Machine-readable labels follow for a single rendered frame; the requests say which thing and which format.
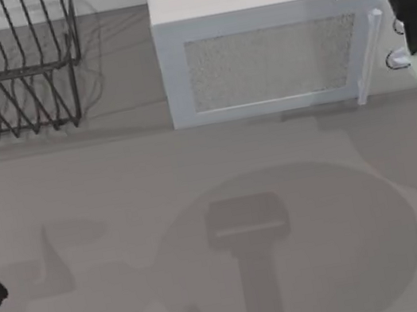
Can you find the pale microwave knob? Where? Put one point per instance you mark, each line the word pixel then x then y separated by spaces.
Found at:
pixel 398 26
pixel 397 59

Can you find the microwave door with speckled window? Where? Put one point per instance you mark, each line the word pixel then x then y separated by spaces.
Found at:
pixel 266 16

